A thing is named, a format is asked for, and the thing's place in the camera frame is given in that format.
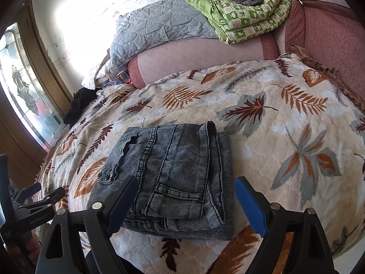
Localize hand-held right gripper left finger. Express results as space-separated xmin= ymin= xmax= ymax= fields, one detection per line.
xmin=36 ymin=175 xmax=139 ymax=274

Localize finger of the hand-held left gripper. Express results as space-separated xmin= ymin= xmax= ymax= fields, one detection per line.
xmin=11 ymin=183 xmax=42 ymax=204
xmin=21 ymin=187 xmax=66 ymax=211

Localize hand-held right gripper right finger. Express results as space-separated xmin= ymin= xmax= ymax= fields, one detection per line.
xmin=234 ymin=176 xmax=335 ymax=274

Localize grey-blue denim pants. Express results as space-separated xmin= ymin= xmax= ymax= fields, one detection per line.
xmin=86 ymin=121 xmax=236 ymax=241

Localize leaf-print cream blanket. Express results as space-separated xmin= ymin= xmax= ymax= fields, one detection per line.
xmin=34 ymin=53 xmax=365 ymax=274

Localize stained glass door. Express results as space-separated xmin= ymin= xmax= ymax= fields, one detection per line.
xmin=0 ymin=23 xmax=63 ymax=149

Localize black cloth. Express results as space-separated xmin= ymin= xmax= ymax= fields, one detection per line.
xmin=63 ymin=87 xmax=99 ymax=126

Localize colourful plastic packaging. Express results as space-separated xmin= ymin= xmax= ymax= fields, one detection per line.
xmin=104 ymin=70 xmax=133 ymax=87

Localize white pillow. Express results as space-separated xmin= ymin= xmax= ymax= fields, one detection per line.
xmin=81 ymin=57 xmax=115 ymax=89

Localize pink quilted mattress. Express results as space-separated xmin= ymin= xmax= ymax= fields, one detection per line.
xmin=128 ymin=30 xmax=280 ymax=89

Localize grey quilted bedspread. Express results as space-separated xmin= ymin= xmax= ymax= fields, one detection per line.
xmin=108 ymin=0 xmax=219 ymax=72

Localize green patterned quilt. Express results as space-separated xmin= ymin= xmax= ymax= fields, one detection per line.
xmin=185 ymin=0 xmax=293 ymax=45

